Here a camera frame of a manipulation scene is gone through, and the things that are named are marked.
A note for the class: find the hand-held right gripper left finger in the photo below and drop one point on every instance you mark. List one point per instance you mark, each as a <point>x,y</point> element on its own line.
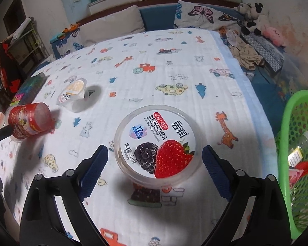
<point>92,171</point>

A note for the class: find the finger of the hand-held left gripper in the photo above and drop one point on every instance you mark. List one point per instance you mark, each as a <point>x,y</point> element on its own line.
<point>0,134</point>

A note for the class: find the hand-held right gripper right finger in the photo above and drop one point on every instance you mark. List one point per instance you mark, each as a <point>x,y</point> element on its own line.
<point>215,169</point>

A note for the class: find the red printed plastic cup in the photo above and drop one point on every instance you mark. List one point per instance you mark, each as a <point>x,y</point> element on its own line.
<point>28,120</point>

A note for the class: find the round berry yogurt tub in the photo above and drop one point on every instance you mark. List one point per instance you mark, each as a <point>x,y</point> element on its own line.
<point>156,143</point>

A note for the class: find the green plastic basket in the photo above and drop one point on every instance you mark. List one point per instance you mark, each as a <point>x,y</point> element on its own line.
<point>287,123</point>

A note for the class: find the clear bottle yellow label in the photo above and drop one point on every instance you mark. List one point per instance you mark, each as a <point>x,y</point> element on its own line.
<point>304,139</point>

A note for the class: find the red black cloth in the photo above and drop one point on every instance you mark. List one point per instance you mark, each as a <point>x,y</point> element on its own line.
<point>7,66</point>

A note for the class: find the small clear jelly cup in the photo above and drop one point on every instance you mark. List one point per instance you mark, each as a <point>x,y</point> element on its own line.
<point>71,92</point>

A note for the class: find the blue bed sheet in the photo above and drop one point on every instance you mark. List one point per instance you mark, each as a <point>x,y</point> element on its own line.
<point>264,89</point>

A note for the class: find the animal printed white blanket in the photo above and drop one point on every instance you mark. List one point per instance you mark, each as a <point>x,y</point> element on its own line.
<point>143,82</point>

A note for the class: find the white metal rack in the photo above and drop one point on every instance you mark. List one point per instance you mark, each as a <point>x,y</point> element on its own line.
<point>28,34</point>

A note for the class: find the teal toy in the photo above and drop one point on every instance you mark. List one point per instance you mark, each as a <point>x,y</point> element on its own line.
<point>57,38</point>

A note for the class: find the blue butterfly pillow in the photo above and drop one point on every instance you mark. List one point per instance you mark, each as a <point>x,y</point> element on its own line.
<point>69,43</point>

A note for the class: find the beige crumpled cloth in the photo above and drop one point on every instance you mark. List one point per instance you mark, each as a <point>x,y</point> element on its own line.
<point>243,53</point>

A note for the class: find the dark wooden door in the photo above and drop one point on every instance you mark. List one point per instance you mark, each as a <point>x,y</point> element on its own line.
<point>14,12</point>

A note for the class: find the grey striped cloth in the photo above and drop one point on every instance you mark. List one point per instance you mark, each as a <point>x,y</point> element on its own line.
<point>269,53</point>

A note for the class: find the orange plush toy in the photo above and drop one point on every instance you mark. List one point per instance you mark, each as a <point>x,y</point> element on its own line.
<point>71,28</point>

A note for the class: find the pink plush toy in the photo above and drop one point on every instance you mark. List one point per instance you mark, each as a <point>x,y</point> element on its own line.
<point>274,34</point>

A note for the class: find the beige pillow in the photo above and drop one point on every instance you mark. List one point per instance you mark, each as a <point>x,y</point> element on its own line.
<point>113,25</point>

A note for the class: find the brown wooden headboard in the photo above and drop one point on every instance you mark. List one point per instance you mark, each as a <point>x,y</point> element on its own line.
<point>97,15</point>

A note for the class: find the white butterfly pillow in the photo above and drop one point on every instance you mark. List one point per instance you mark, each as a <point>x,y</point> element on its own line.
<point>202,15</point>

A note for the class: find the black white plush toy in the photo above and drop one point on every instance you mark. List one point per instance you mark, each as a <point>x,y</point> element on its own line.
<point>256,18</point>

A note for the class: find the blue cushion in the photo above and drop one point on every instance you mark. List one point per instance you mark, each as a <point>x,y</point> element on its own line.
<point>156,18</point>

